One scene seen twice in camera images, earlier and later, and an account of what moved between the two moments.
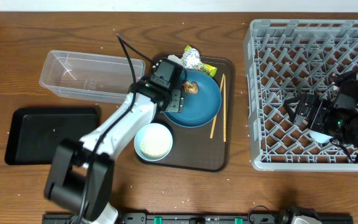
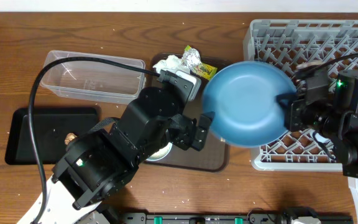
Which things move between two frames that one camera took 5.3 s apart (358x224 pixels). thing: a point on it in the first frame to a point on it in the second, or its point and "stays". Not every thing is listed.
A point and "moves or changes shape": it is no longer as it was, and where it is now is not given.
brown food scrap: [191, 88] moves or changes shape
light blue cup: [319, 137] stays
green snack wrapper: [202, 68] stays
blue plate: [202, 98] moves or changes shape
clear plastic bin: [91, 77] stays
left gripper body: [175, 101] to [191, 133]
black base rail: [156, 218] stays
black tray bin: [33, 133] stays
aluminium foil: [191, 58] stays
